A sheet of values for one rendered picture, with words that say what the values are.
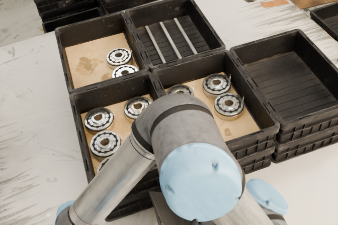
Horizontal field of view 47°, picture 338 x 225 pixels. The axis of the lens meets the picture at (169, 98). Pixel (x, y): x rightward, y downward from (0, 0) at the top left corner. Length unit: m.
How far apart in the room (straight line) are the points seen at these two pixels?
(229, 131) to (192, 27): 0.58
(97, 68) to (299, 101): 0.79
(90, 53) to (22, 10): 2.07
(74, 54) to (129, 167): 1.00
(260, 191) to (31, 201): 0.81
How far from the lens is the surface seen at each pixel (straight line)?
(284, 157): 1.42
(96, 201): 0.82
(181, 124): 0.60
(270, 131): 1.21
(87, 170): 1.18
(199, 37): 1.67
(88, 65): 1.62
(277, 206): 0.98
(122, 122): 1.37
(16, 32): 3.44
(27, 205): 1.45
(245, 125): 1.34
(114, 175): 0.77
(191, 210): 0.60
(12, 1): 3.86
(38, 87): 1.79
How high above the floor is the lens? 1.88
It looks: 48 degrees down
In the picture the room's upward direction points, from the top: 6 degrees counter-clockwise
